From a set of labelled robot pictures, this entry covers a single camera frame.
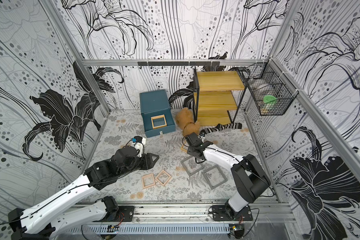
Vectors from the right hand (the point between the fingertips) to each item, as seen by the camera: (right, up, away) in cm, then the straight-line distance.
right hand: (194, 148), depth 92 cm
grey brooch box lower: (+11, -15, -8) cm, 20 cm away
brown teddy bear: (-6, +18, +7) cm, 20 cm away
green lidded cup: (+40, +28, -14) cm, 51 cm away
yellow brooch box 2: (-7, -1, +4) cm, 8 cm away
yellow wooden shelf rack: (+14, +35, +12) cm, 39 cm away
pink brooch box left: (-27, -17, -8) cm, 33 cm away
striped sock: (+20, +14, +15) cm, 29 cm away
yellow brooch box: (-22, +17, 0) cm, 28 cm away
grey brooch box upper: (-2, -10, -3) cm, 11 cm away
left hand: (-19, -3, -21) cm, 29 cm away
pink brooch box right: (-18, -16, -6) cm, 25 cm away
